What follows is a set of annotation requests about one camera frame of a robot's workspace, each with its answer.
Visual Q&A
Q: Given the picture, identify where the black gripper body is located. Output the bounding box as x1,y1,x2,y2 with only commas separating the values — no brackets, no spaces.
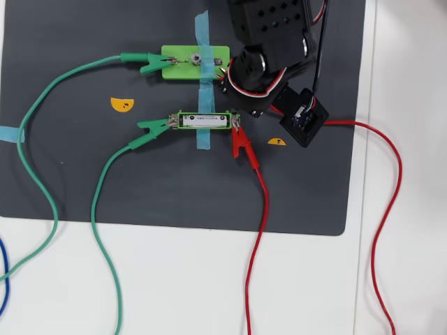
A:
219,48,291,119

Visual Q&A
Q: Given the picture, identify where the white AA battery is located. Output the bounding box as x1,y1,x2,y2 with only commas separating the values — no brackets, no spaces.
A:
183,114,230,128

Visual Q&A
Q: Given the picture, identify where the red alligator clip lead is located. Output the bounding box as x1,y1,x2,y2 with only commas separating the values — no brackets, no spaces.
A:
214,66,402,335
230,117,270,335

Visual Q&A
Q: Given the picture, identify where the green battery holder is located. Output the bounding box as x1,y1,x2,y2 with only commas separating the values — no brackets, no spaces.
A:
168,110,241,131

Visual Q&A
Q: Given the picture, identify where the green alligator clip lead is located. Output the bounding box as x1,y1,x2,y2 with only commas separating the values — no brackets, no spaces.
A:
0,52,177,282
90,118,172,335

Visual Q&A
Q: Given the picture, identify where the long blue tape strip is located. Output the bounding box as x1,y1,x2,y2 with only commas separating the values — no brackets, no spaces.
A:
194,9,214,150

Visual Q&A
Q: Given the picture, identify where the green connector block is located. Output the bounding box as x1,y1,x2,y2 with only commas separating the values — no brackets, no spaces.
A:
161,45,231,81

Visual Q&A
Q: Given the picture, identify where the dark grey work mat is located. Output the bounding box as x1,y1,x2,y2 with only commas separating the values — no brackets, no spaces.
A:
0,0,367,237

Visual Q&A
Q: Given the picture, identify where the short blue tape strip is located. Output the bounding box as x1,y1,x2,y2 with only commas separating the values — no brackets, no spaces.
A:
0,126,26,143

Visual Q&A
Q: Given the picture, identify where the red white black servo wire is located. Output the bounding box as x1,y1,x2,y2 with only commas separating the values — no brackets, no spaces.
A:
312,0,328,24
226,62,289,99

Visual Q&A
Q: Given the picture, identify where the black camera cable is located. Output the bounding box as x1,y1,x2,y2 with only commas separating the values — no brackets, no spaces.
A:
312,0,331,102

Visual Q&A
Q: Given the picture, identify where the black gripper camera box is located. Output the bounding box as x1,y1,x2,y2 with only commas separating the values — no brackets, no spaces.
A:
279,88,330,149

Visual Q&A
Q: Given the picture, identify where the blue cable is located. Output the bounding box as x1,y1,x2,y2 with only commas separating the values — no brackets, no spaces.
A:
0,238,10,314

